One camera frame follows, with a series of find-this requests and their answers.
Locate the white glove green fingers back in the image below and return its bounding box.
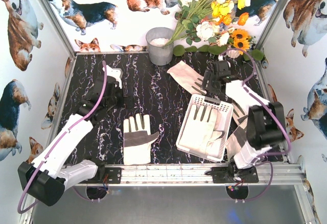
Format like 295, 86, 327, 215
167, 61, 206, 95

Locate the white glove grey palm patch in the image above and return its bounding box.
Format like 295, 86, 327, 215
123, 113, 159, 165

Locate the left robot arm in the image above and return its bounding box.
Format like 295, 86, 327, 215
18, 76, 126, 206

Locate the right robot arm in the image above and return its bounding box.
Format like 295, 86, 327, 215
201, 61, 287, 169

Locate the white perforated storage basket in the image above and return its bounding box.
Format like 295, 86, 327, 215
176, 94, 233, 162

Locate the glove beside basket right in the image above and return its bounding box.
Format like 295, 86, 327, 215
225, 100, 248, 161

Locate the small white sunflower pot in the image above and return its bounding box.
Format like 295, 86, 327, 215
226, 47, 243, 58

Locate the grey metal bucket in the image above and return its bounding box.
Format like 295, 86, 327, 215
146, 27, 174, 66

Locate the artificial flower bouquet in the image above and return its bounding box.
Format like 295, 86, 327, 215
166, 0, 251, 46

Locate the left aluminium post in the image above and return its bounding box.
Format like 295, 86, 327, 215
38, 0, 76, 57

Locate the aluminium post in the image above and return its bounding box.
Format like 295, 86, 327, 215
38, 0, 76, 57
255, 0, 287, 50

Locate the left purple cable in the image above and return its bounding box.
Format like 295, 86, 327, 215
17, 61, 108, 214

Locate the right aluminium post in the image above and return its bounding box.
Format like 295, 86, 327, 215
255, 0, 287, 50

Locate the aluminium front rail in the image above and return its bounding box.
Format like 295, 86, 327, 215
30, 164, 307, 185

